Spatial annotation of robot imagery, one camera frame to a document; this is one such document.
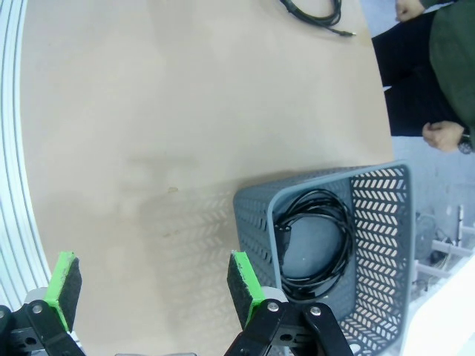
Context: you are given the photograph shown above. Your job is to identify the person's left hand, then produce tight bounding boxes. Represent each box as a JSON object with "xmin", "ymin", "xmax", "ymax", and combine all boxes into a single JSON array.
[{"xmin": 422, "ymin": 120, "xmax": 467, "ymax": 154}]

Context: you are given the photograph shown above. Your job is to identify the white table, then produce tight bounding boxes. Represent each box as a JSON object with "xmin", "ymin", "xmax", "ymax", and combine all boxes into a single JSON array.
[{"xmin": 402, "ymin": 203, "xmax": 475, "ymax": 356}]

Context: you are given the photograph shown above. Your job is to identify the black power cable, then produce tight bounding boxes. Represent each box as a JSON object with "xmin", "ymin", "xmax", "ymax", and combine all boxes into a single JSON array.
[{"xmin": 273, "ymin": 188, "xmax": 358, "ymax": 300}]

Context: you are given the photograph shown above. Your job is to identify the person's black trousers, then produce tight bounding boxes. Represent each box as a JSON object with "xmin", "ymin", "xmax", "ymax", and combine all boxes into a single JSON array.
[{"xmin": 370, "ymin": 13, "xmax": 465, "ymax": 138}]

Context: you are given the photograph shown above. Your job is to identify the grey perforated plastic basket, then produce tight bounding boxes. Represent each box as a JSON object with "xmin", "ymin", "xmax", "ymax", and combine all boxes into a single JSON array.
[{"xmin": 232, "ymin": 159, "xmax": 413, "ymax": 356}]

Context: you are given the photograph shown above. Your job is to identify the person in green sweater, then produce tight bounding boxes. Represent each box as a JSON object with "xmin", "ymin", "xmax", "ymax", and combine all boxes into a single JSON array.
[{"xmin": 419, "ymin": 0, "xmax": 475, "ymax": 149}]

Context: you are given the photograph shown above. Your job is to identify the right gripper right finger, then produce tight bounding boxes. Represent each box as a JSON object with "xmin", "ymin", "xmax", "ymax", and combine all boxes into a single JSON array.
[{"xmin": 222, "ymin": 251, "xmax": 353, "ymax": 356}]

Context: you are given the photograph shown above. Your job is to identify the black wristwatch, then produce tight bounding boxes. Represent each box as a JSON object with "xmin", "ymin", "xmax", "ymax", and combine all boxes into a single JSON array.
[{"xmin": 456, "ymin": 133, "xmax": 474, "ymax": 155}]

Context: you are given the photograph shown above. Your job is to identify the aluminium table frame rail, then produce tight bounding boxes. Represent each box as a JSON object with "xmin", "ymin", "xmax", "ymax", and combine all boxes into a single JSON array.
[{"xmin": 0, "ymin": 0, "xmax": 51, "ymax": 297}]

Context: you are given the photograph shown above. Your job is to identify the person's right hand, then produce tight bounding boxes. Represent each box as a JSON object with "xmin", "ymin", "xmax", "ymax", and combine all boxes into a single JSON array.
[{"xmin": 395, "ymin": 0, "xmax": 428, "ymax": 22}]

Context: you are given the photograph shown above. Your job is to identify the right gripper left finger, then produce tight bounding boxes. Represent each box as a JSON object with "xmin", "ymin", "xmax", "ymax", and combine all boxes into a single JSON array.
[{"xmin": 0, "ymin": 251, "xmax": 85, "ymax": 356}]

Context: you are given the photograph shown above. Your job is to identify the thin black cable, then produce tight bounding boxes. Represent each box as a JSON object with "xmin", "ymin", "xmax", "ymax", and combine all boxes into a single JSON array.
[{"xmin": 278, "ymin": 0, "xmax": 356, "ymax": 39}]

